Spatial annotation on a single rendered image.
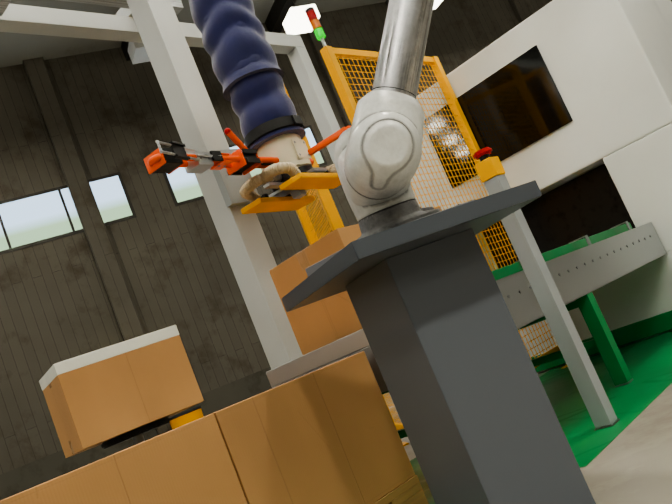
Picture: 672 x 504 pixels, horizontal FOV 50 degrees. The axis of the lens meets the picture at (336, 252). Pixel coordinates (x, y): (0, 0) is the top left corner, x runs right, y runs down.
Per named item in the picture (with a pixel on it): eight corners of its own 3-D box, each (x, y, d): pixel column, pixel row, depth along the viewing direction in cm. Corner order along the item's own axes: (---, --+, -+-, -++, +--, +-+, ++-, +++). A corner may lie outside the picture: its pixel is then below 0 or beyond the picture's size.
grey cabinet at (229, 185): (255, 203, 377) (234, 152, 382) (261, 199, 374) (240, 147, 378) (226, 207, 362) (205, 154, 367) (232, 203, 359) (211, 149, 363)
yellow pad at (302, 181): (333, 189, 272) (328, 177, 273) (354, 177, 267) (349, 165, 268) (280, 190, 243) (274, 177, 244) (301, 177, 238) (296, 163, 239)
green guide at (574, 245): (631, 238, 400) (624, 223, 402) (649, 230, 394) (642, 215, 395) (493, 294, 281) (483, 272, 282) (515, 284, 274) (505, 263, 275)
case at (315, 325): (409, 331, 303) (372, 244, 309) (482, 300, 276) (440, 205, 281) (309, 372, 260) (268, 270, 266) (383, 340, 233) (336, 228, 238)
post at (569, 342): (602, 424, 248) (483, 164, 262) (620, 419, 243) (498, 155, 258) (594, 431, 243) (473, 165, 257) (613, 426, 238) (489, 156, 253)
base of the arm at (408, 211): (456, 208, 175) (447, 187, 176) (384, 233, 164) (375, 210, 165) (415, 227, 191) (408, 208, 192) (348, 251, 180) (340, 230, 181)
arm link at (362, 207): (412, 204, 186) (381, 126, 187) (424, 192, 168) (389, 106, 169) (353, 226, 185) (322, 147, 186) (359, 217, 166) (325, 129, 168)
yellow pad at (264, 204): (297, 210, 282) (292, 199, 283) (316, 199, 277) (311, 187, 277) (241, 214, 253) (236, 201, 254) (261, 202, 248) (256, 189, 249)
